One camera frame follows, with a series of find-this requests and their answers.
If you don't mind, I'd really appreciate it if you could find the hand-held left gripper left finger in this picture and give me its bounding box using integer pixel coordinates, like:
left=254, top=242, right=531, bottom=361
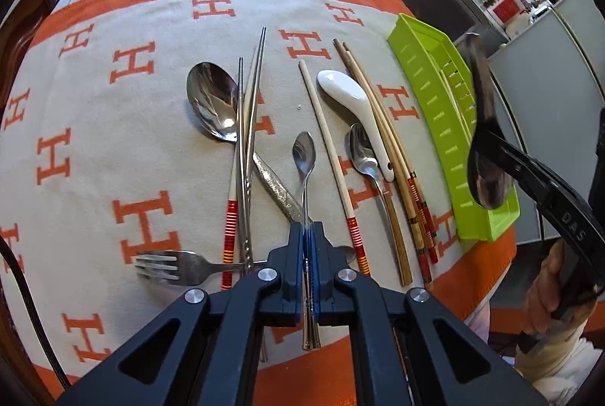
left=57, top=222, right=308, bottom=406

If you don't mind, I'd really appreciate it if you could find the small steel teaspoon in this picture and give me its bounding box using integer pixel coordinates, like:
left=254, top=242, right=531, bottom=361
left=292, top=131, right=323, bottom=351

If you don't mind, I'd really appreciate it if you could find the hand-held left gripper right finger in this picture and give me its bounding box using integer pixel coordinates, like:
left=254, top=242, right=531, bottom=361
left=312, top=221, right=549, bottom=406

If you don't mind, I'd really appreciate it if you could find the white ceramic spoon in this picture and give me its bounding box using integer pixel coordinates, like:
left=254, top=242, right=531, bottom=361
left=316, top=69, right=397, bottom=183

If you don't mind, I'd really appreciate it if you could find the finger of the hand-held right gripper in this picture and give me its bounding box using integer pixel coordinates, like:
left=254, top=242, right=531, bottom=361
left=487, top=132, right=556, bottom=187
left=498, top=160, right=556, bottom=218

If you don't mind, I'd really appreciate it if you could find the brown chopstick red striped end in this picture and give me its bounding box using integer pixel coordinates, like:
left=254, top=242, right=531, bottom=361
left=343, top=42, right=440, bottom=264
left=347, top=51, right=426, bottom=253
left=333, top=38, right=434, bottom=292

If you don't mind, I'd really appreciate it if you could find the large steel spoon patterned handle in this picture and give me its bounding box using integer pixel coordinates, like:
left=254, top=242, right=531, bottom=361
left=186, top=62, right=306, bottom=223

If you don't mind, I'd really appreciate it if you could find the orange letter print blanket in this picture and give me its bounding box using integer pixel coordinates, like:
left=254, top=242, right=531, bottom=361
left=0, top=0, right=518, bottom=406

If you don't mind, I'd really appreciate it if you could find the person's right hand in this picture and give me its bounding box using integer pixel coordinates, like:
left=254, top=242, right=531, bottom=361
left=522, top=240, right=596, bottom=336

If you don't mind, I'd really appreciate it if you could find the black cable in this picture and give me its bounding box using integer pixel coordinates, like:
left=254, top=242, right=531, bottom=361
left=0, top=235, right=73, bottom=389

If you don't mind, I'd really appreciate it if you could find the green plastic utensil tray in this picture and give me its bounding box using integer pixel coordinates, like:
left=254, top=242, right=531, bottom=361
left=386, top=13, right=521, bottom=242

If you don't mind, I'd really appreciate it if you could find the steel fork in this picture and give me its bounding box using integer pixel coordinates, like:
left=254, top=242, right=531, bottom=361
left=133, top=245, right=357, bottom=288

